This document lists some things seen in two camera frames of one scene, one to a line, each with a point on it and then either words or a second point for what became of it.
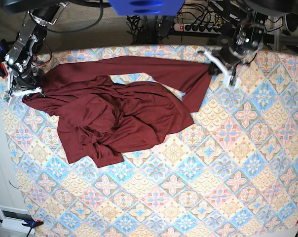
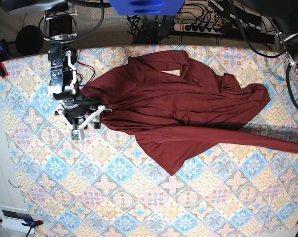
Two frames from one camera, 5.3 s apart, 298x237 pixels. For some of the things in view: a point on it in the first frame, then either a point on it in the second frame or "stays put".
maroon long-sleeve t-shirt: [101, 118] to [174, 106]
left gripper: [25, 76] to [75, 106]
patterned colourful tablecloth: [240, 170] stays put
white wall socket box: [12, 218] stays put
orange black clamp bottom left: [29, 223] stays put
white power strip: [198, 29] stays put
